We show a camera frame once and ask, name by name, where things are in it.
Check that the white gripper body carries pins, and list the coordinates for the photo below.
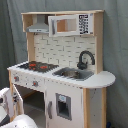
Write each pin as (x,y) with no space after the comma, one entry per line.
(6,105)

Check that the white oven door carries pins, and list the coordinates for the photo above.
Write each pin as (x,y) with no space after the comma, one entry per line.
(18,102)

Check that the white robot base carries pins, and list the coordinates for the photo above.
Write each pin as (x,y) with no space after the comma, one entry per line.
(21,121)

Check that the white wooden toy kitchen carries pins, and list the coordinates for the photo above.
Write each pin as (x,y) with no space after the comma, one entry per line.
(64,51)

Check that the left red stove knob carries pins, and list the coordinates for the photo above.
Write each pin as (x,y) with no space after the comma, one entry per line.
(16,78)

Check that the red stove knob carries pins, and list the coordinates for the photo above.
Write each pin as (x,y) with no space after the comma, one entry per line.
(35,84)
(16,78)

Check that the right red stove knob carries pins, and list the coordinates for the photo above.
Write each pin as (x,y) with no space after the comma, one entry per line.
(35,84)

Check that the black stovetop red burners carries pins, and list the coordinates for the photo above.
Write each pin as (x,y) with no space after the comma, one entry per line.
(38,66)

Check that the white fridge cabinet door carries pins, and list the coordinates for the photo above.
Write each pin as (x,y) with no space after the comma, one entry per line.
(64,108)

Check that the grey metal sink basin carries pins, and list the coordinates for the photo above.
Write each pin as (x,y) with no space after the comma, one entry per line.
(72,73)

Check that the grey range hood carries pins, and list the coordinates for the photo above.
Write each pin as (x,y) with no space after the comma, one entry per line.
(39,25)

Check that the black toy faucet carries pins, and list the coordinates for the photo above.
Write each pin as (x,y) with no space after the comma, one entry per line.
(83,63)

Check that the white microwave door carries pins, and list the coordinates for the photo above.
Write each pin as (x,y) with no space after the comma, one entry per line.
(70,25)

